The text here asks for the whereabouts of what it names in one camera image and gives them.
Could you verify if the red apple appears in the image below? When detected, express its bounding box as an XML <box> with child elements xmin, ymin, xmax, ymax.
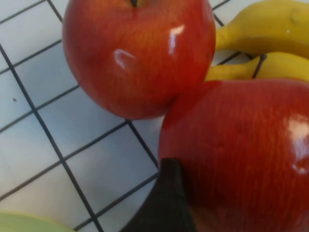
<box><xmin>158</xmin><ymin>78</ymin><xmax>309</xmax><ymax>232</ymax></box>
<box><xmin>62</xmin><ymin>0</ymin><xmax>217</xmax><ymax>121</ymax></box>

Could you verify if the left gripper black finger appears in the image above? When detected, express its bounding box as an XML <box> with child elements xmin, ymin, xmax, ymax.
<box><xmin>120</xmin><ymin>158</ymin><xmax>197</xmax><ymax>232</ymax></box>

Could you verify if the white black grid tablecloth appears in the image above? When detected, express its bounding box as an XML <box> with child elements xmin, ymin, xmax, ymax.
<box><xmin>0</xmin><ymin>0</ymin><xmax>268</xmax><ymax>232</ymax></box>

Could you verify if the yellow banana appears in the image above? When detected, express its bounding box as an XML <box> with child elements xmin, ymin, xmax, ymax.
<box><xmin>204</xmin><ymin>52</ymin><xmax>309</xmax><ymax>82</ymax></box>
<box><xmin>214</xmin><ymin>0</ymin><xmax>309</xmax><ymax>60</ymax></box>

